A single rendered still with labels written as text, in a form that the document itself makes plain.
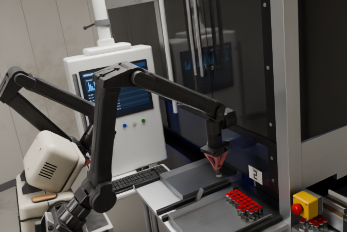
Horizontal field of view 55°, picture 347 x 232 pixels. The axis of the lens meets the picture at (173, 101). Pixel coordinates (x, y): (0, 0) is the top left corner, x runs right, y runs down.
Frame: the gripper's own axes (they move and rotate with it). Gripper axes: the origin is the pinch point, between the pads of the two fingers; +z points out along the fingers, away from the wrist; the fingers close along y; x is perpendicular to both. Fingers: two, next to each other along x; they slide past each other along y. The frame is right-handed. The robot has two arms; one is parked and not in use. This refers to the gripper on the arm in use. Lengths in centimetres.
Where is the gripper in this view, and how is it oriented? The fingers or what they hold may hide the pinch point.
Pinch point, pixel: (217, 166)
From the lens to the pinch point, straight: 131.7
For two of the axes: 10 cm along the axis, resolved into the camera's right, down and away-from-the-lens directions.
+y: 7.4, -2.9, 6.0
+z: 1.3, 9.5, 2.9
